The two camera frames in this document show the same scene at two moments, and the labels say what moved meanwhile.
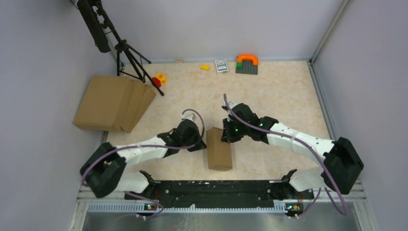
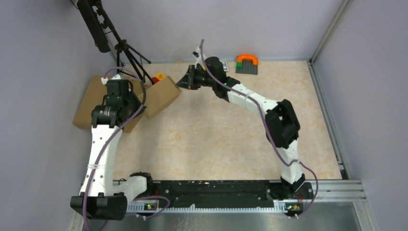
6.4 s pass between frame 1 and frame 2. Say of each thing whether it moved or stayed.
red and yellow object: stayed
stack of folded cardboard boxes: stayed
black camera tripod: stayed
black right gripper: moved
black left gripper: moved
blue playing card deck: stayed
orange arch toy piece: stayed
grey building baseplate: stayed
